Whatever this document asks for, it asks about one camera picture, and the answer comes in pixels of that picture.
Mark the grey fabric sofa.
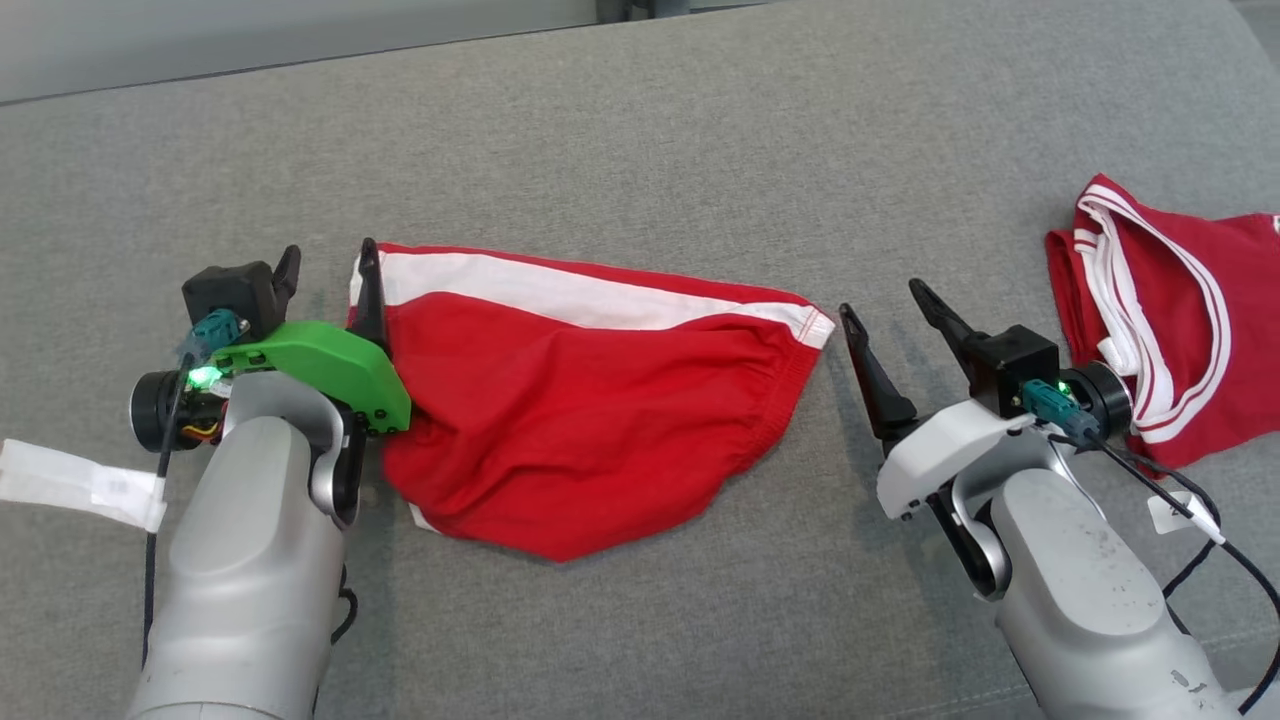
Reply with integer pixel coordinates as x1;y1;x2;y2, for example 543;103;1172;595
0;0;1280;720

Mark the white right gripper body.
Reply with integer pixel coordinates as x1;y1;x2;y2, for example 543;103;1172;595
876;398;1061;522

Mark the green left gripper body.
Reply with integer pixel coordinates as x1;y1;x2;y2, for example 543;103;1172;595
214;319;414;435

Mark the small white cable tag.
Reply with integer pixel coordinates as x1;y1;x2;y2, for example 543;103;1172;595
1147;490;1227;547

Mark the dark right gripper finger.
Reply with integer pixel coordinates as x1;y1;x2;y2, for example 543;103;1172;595
838;302;920;443
908;278;988;378

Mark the long white cable tag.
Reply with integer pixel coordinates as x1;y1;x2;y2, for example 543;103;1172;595
0;438;169;533

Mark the red white striped shirt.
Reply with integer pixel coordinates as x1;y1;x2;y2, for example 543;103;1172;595
1045;173;1280;471

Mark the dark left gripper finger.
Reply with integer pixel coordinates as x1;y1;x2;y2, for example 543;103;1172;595
351;237;392;354
272;245;302;313

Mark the red shorts white stripe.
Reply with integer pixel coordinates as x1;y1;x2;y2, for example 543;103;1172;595
348;242;836;563

